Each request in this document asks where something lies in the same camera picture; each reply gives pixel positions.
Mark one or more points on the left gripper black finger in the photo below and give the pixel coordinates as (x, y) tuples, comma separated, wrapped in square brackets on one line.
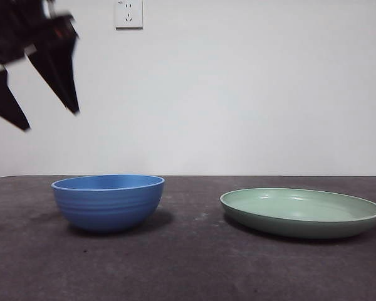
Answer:
[(58, 69), (6, 100)]

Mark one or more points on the blue ribbed bowl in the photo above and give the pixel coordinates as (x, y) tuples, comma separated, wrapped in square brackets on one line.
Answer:
[(108, 207)]

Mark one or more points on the green shallow plate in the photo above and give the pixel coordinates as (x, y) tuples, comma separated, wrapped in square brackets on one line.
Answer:
[(300, 227)]

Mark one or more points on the white wall socket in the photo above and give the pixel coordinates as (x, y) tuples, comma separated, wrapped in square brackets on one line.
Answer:
[(129, 17)]

